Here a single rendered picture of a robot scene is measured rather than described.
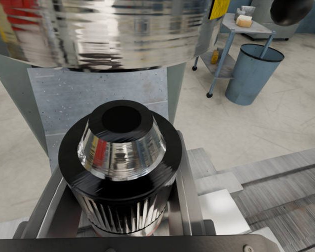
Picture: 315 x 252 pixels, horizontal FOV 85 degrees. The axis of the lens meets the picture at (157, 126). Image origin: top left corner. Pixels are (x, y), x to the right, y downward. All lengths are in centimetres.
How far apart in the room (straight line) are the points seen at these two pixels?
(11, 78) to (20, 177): 129
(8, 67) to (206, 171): 46
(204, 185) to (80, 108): 34
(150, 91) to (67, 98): 21
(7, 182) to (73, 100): 135
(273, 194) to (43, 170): 155
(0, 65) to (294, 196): 69
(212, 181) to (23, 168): 161
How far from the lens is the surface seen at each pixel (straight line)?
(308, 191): 55
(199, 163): 36
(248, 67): 227
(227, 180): 31
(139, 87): 47
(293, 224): 48
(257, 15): 527
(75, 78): 46
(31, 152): 185
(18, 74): 50
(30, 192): 162
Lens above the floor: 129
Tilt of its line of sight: 45 degrees down
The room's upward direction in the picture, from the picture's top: 7 degrees clockwise
